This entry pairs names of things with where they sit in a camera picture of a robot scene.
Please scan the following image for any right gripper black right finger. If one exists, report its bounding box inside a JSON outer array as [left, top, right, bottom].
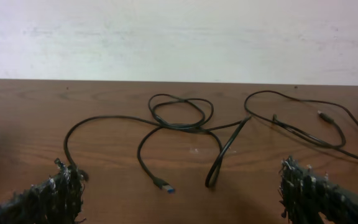
[[278, 156, 358, 224]]

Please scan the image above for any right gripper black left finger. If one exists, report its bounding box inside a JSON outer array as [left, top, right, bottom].
[[0, 159, 89, 224]]

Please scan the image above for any black USB cable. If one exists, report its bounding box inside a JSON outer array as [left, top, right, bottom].
[[63, 93, 252, 194]]

